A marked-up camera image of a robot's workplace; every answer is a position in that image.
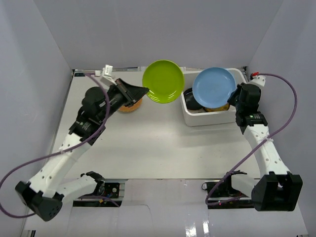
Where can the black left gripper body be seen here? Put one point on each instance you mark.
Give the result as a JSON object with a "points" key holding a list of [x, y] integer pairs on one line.
{"points": [[125, 93]]}

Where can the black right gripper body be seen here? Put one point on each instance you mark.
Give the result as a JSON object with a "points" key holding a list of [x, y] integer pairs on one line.
{"points": [[238, 107]]}

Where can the yellow patterned plate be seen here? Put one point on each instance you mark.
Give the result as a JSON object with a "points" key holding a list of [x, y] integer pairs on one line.
{"points": [[222, 108]]}

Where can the light blue round plate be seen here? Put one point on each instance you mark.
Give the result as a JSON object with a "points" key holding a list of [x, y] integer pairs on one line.
{"points": [[213, 86]]}

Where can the green round plate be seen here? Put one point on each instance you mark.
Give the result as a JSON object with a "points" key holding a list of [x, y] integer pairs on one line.
{"points": [[165, 81]]}

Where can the black round plate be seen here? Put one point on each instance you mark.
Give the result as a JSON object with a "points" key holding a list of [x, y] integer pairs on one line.
{"points": [[190, 101]]}

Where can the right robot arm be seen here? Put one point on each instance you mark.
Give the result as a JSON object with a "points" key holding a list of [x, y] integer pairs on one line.
{"points": [[278, 189]]}

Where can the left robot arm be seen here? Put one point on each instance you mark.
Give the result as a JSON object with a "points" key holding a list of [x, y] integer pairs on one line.
{"points": [[45, 193]]}

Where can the white plastic bin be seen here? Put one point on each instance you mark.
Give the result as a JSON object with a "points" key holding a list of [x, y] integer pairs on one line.
{"points": [[201, 117]]}

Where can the orange woven round plate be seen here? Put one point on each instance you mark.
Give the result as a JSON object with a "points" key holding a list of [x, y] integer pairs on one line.
{"points": [[129, 109]]}

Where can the blue label sticker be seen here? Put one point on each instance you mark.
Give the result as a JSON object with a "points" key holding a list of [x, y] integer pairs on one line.
{"points": [[79, 75]]}

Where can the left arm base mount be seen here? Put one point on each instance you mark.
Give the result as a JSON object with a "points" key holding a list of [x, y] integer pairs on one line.
{"points": [[109, 197]]}

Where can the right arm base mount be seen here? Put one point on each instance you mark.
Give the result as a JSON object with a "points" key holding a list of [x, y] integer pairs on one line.
{"points": [[224, 192]]}

